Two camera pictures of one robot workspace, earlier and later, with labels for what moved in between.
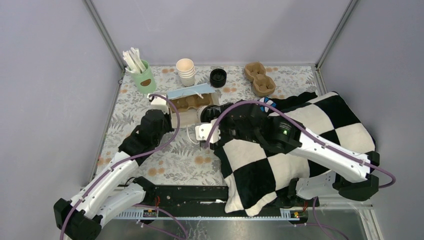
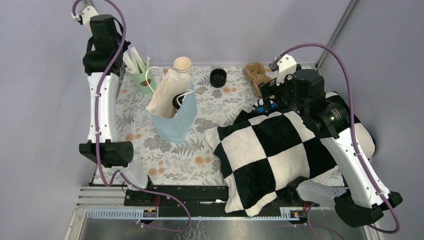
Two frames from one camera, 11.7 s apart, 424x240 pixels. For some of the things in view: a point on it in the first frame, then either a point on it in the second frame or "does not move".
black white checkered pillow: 253,176 does not move
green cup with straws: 140,71 does not move
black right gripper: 222,136 to 269,89
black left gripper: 169,127 to 125,46
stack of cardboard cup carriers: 263,85 does not move
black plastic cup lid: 209,113 to 180,99
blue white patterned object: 265,108 does not move
